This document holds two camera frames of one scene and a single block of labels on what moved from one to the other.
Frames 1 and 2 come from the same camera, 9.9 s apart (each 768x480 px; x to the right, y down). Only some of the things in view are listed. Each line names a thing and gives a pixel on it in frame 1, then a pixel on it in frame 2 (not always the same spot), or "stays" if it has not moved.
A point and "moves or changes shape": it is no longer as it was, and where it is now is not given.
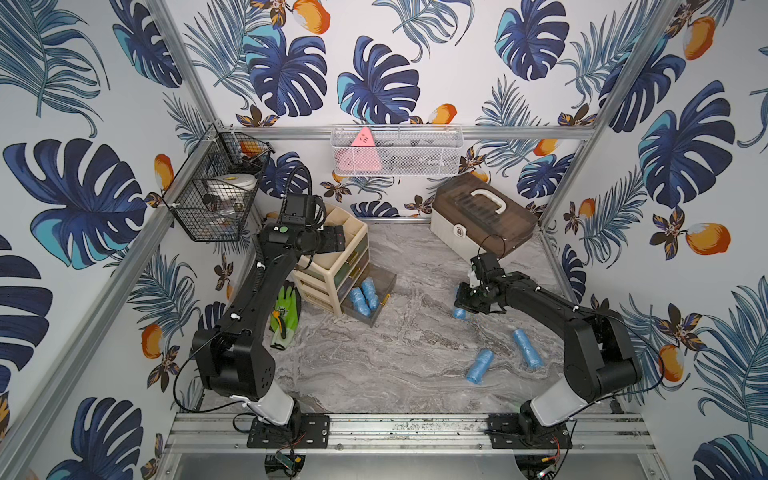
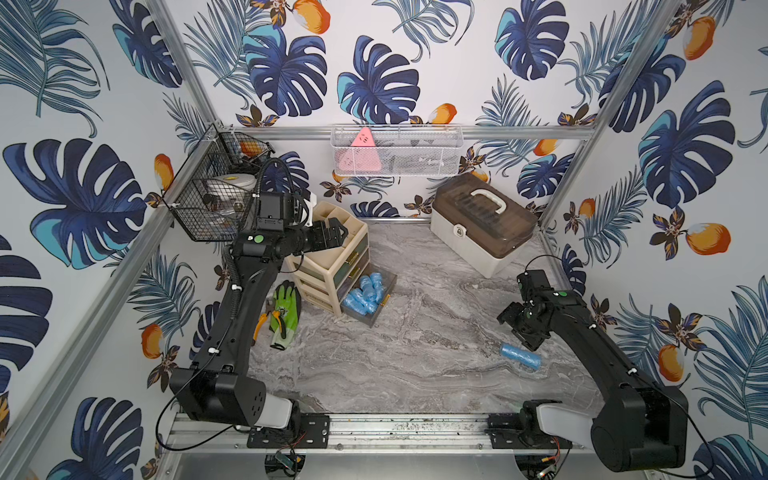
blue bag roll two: [480, 366] -> [369, 306]
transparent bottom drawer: [367, 295] stays
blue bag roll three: [369, 288] stays
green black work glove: [286, 315] stays
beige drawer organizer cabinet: [324, 279] stays
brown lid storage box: [473, 217] stays
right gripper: [461, 301] -> [530, 338]
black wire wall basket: [212, 197] stays
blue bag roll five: [528, 349] moves or changes shape
